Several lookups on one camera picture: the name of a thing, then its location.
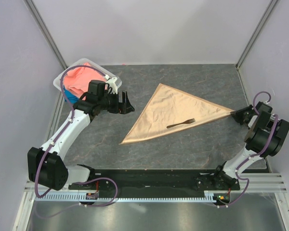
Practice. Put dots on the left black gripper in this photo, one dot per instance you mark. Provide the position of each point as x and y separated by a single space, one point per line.
124 108

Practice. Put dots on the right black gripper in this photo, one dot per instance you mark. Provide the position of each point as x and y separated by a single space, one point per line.
237 114

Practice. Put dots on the peach satin napkin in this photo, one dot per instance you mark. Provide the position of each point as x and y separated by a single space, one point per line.
169 106

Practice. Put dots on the brown wooden fork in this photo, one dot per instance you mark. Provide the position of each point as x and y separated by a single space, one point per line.
189 121

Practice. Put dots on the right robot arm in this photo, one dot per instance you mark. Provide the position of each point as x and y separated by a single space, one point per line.
265 137

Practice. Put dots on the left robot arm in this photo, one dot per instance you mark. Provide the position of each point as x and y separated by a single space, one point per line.
46 164

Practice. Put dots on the blue cloth in basket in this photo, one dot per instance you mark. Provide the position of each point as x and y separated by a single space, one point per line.
70 97

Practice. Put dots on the pink cloth in basket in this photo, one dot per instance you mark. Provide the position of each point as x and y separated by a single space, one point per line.
77 80

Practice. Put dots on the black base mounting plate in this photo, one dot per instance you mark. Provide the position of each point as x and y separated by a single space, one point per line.
157 183

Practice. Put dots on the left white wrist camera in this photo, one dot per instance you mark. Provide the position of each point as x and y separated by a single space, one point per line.
112 84

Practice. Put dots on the white slotted cable duct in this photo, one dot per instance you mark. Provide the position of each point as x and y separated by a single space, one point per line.
92 197

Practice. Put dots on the right aluminium frame post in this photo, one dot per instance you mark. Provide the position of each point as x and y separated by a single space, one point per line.
258 29

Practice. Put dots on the aluminium frame post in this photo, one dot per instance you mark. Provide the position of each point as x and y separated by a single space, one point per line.
258 29
45 31

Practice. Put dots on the left aluminium frame post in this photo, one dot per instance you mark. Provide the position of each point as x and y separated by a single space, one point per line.
45 31

